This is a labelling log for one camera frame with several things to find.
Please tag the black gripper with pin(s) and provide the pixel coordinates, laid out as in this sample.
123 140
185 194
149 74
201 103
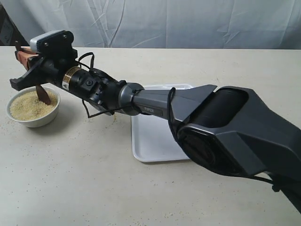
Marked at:
55 67

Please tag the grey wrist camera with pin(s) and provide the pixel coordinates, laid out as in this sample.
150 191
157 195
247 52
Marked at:
54 44

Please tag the white backdrop curtain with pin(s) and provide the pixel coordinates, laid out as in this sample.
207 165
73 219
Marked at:
259 24

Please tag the brown wooden spoon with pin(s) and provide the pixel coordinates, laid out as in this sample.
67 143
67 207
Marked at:
41 93

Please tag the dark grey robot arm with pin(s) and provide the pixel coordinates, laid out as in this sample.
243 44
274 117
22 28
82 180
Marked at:
229 131

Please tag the white rectangular plastic tray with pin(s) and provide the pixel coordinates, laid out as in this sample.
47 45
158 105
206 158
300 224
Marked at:
152 140

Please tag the white ceramic bowl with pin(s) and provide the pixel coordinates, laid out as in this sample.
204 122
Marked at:
38 122

